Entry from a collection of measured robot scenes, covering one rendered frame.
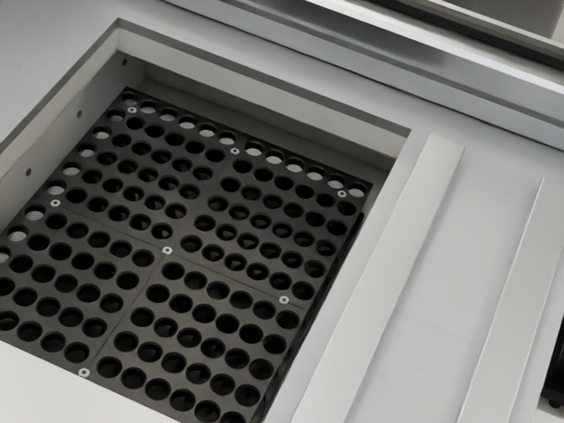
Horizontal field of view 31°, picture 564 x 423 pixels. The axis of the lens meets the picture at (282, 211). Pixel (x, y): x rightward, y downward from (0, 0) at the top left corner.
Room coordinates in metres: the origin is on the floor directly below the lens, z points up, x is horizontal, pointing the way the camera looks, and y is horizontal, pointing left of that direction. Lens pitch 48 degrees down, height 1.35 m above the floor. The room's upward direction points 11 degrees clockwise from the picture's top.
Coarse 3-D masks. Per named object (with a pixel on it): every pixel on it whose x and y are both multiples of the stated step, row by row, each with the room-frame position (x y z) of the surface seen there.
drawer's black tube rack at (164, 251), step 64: (128, 128) 0.45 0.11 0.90; (64, 192) 0.39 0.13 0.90; (128, 192) 0.41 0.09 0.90; (192, 192) 0.44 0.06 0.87; (256, 192) 0.43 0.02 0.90; (320, 192) 0.43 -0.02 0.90; (64, 256) 0.37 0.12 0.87; (128, 256) 0.35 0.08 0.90; (192, 256) 0.36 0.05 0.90; (256, 256) 0.37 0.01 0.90; (320, 256) 0.38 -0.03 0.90; (0, 320) 0.30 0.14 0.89; (64, 320) 0.33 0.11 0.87; (128, 320) 0.31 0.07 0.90; (192, 320) 0.32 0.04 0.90; (256, 320) 0.33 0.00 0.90; (128, 384) 0.29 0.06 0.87; (192, 384) 0.28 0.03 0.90; (256, 384) 0.29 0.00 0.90
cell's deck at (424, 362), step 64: (0, 0) 0.50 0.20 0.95; (64, 0) 0.51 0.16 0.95; (128, 0) 0.53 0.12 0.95; (0, 64) 0.44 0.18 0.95; (64, 64) 0.45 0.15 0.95; (192, 64) 0.49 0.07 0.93; (256, 64) 0.49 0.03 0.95; (320, 64) 0.50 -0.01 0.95; (0, 128) 0.39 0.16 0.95; (384, 128) 0.46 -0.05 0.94; (448, 128) 0.46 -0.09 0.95; (384, 192) 0.40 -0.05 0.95; (448, 192) 0.41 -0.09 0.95; (512, 192) 0.42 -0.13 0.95; (448, 256) 0.36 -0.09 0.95; (512, 256) 0.37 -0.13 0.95; (320, 320) 0.30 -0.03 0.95; (448, 320) 0.32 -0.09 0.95; (384, 384) 0.27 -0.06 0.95; (448, 384) 0.28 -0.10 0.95
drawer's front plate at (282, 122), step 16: (160, 80) 0.58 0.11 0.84; (176, 80) 0.57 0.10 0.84; (192, 80) 0.57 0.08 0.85; (208, 96) 0.56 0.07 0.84; (224, 96) 0.56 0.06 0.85; (240, 112) 0.56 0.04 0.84; (256, 112) 0.55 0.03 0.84; (272, 112) 0.55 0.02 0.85; (288, 128) 0.55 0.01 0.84; (304, 128) 0.54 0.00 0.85; (320, 128) 0.54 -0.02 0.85; (320, 144) 0.54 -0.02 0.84; (336, 144) 0.54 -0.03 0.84; (352, 144) 0.53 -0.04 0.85; (368, 160) 0.53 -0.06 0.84; (384, 160) 0.53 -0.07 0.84
